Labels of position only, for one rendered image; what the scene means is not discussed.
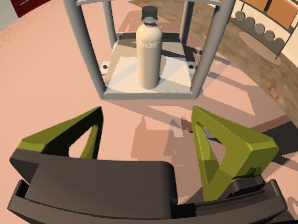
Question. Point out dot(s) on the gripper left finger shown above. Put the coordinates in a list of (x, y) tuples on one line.
[(56, 140)]

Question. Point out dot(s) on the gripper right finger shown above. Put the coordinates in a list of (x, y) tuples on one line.
[(248, 152)]

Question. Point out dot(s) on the cream bottle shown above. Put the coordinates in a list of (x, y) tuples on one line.
[(149, 37)]

